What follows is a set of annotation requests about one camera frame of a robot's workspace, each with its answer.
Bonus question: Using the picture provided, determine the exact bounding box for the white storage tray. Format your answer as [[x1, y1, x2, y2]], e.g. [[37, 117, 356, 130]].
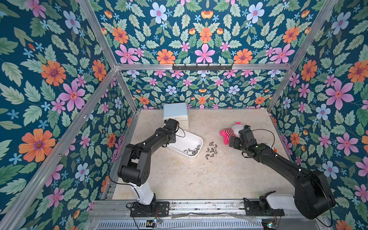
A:
[[167, 129, 204, 158]]

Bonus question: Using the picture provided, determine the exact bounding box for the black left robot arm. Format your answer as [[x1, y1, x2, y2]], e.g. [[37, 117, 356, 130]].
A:
[[117, 119, 179, 209]]

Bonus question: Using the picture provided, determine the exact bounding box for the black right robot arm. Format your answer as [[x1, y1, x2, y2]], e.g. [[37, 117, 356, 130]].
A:
[[229, 126, 336, 219]]

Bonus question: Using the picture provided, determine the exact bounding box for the pale blue drawer box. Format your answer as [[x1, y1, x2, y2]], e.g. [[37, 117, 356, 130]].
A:
[[163, 103, 189, 130]]

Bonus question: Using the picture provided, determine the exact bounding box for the pile of wing nuts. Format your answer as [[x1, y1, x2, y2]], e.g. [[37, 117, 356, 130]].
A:
[[184, 145, 201, 157]]

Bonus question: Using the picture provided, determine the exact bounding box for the pink white striped plush toy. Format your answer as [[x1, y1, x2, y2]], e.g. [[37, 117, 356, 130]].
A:
[[219, 122, 244, 145]]

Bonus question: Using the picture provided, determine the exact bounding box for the black hook rail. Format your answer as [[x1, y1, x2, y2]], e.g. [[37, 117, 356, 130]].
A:
[[172, 64, 233, 71]]

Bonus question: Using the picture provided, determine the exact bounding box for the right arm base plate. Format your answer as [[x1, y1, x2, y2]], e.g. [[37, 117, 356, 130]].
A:
[[243, 191, 285, 217]]

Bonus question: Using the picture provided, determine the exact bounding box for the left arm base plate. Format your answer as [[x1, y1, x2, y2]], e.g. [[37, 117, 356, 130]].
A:
[[126, 200, 170, 218]]

